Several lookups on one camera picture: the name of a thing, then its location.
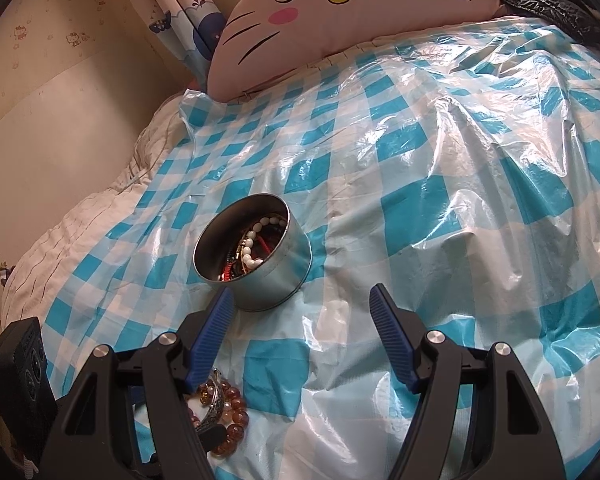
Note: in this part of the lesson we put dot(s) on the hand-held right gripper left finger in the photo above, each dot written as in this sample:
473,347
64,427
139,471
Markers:
207,345

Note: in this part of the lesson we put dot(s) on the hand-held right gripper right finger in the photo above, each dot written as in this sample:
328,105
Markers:
392,340

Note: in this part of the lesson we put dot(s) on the silver bangle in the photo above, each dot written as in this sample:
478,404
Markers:
215,406

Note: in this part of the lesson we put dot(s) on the round metal tin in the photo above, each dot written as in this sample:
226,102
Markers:
280,282

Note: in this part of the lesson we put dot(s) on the white quilt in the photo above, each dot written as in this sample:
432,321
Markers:
80,225

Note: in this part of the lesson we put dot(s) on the blue checked plastic sheet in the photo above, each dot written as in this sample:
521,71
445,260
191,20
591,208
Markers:
430,170

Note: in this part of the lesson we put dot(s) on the pink cat face pillow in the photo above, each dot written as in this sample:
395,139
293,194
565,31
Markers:
340,25

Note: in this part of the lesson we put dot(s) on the whale print curtain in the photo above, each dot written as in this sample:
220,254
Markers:
195,20

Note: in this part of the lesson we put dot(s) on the black puffer jacket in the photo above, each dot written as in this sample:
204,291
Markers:
545,5

